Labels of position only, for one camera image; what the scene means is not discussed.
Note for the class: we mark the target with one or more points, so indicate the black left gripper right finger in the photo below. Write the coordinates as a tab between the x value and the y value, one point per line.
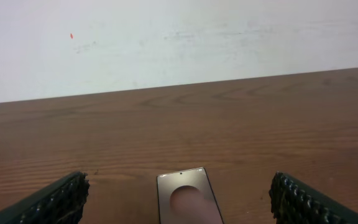
294	202

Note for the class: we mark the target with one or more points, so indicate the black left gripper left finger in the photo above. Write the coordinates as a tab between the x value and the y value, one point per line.
61	202

